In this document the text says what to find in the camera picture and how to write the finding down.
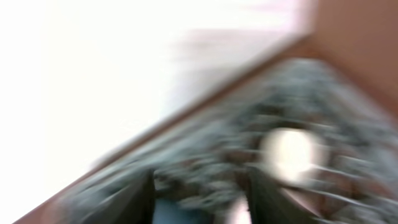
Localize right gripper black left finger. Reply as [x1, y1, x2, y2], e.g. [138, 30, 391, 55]
[83, 169, 155, 224]

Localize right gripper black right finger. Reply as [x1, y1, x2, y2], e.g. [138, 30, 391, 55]
[247, 167, 317, 224]

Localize cream plastic cup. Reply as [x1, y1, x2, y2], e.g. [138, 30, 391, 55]
[259, 128, 329, 187]

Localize pink plastic bowl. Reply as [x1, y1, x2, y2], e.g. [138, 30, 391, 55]
[225, 196, 252, 224]

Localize grey plastic dishwasher rack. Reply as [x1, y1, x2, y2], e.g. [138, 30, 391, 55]
[54, 59, 397, 224]

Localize brown cardboard sheet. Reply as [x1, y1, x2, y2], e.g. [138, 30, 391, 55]
[308, 0, 397, 118]

